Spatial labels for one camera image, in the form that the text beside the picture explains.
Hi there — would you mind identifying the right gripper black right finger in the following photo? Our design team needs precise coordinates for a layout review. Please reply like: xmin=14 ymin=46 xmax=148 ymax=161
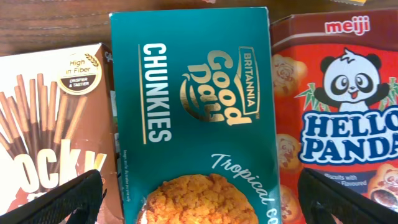
xmin=298 ymin=168 xmax=397 ymax=224

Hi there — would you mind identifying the brown Pocky box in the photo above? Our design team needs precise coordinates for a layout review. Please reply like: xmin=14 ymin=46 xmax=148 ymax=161
xmin=1 ymin=43 xmax=124 ymax=223

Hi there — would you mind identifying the teal Chunkies cookie box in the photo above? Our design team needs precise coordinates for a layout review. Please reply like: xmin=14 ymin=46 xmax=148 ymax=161
xmin=109 ymin=7 xmax=282 ymax=224

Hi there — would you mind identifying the red Hello Panda box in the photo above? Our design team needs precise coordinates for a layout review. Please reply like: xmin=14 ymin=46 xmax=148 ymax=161
xmin=271 ymin=8 xmax=397 ymax=223

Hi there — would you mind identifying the yellow candy bag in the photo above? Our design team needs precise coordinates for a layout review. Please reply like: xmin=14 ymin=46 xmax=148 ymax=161
xmin=332 ymin=0 xmax=367 ymax=6

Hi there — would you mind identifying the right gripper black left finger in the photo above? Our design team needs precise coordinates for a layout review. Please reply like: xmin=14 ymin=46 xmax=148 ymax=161
xmin=1 ymin=169 xmax=104 ymax=224

